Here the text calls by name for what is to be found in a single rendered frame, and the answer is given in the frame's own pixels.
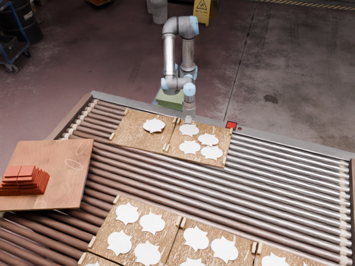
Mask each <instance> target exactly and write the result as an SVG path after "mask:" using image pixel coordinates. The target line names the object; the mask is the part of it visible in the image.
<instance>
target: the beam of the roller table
mask: <svg viewBox="0 0 355 266"><path fill-rule="evenodd" d="M90 94H92V95H93V98H94V99H97V100H100V101H104V102H108V103H112V104H115V105H119V106H123V107H127V108H132V109H136V110H140V111H144V112H148V113H152V114H156V115H161V116H168V117H173V118H175V117H177V118H181V119H183V112H182V111H177V110H173V109H169V108H164V107H160V106H156V105H153V104H149V103H144V102H140V101H136V100H132V99H127V98H123V97H119V96H115V95H111V94H107V93H103V92H98V91H94V90H93V91H92V92H91V93H90ZM192 121H193V122H198V123H202V124H207V125H213V126H218V127H223V128H225V126H226V122H224V121H219V120H215V119H211V118H206V117H202V116H198V115H195V121H194V120H192ZM238 127H241V128H242V130H238ZM232 133H233V134H236V135H240V136H244V137H248V138H252V139H257V140H261V141H265V142H268V143H272V144H276V145H280V146H284V147H288V148H293V149H297V150H301V151H305V152H308V153H312V154H316V155H320V156H324V157H329V158H333V159H337V160H343V161H345V162H349V161H350V159H351V158H354V159H355V153H352V152H349V151H344V150H340V149H336V148H331V147H327V146H323V145H318V144H314V143H311V142H307V141H302V140H298V139H294V138H290V137H285V136H281V135H277V134H273V133H270V132H265V131H261V130H257V129H252V128H248V127H244V126H240V125H237V127H236V130H235V131H233V132H232Z"/></svg>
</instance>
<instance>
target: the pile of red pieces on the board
mask: <svg viewBox="0 0 355 266"><path fill-rule="evenodd" d="M49 178H50V175H49V174H48V173H47V172H45V171H44V170H42V169H39V168H38V167H36V166H35V165H24V166H9V167H8V169H7V170H6V173H5V175H4V177H3V179H2V182H1V185H0V196H16V195H43V194H44V193H45V190H46V187H47V184H48V181H49Z"/></svg>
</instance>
